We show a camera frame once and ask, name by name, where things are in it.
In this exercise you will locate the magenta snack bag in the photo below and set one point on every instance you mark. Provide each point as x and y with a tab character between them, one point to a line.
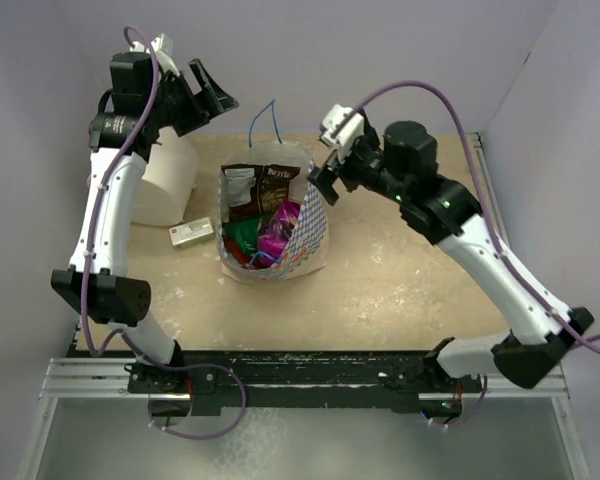
275	235

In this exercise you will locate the small green white box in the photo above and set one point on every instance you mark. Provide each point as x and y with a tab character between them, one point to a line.
192	233

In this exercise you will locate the red orange snack bag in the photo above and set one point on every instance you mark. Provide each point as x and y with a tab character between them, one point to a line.
235	251

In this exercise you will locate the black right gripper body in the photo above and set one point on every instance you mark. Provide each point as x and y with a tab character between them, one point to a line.
361	166

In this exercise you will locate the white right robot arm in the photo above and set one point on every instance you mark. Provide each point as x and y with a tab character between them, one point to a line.
401	165

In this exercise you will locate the green chips bag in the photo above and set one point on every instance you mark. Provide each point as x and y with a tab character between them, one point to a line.
244	233

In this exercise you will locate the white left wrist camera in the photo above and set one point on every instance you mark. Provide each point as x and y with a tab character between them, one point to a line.
163	48

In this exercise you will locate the white paper towel roll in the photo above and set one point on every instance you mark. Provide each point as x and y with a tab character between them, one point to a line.
167	183

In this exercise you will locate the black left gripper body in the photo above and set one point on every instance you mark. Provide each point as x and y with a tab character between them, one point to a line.
178	106

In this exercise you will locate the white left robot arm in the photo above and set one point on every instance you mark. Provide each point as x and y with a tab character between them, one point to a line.
146	96

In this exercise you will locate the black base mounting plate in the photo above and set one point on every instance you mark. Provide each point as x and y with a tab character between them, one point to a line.
399	381

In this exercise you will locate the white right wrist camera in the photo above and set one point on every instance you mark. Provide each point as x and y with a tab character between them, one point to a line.
340	127

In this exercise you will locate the brown chips bag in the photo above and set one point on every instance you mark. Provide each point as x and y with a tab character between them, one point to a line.
255	190

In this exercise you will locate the aluminium rail frame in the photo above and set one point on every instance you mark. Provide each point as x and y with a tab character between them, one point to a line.
382	288

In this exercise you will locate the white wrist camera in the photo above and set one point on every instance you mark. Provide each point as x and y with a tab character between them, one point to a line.
340	127
163	48

